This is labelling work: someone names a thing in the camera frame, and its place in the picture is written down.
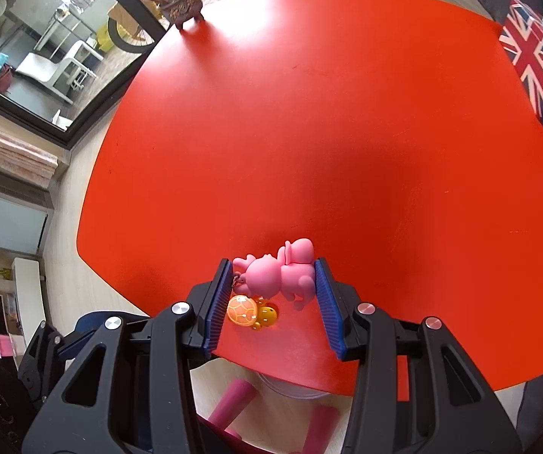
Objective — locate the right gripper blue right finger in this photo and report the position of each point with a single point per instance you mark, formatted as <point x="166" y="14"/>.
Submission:
<point x="334" y="315"/>

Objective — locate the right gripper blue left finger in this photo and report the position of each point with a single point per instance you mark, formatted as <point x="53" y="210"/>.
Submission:
<point x="212" y="313"/>

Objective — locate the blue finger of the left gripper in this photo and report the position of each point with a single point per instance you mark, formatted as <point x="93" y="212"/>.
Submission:
<point x="84" y="329"/>

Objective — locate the orange turtle keychain charm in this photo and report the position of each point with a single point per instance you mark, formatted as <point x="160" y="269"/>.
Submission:
<point x="254" y="313"/>

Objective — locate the pink pig toy keychain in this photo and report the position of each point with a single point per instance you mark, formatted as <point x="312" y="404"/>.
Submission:
<point x="290" y="273"/>

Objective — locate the pink trash bin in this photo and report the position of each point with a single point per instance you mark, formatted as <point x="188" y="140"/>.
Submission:
<point x="291" y="390"/>

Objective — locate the red table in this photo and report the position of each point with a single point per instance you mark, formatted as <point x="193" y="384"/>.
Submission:
<point x="394" y="134"/>

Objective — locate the white plastic chair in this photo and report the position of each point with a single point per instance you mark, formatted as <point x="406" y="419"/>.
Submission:
<point x="47" y="73"/>

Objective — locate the white pink bicycle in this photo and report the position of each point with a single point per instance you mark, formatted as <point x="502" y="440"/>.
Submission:
<point x="125" y="33"/>

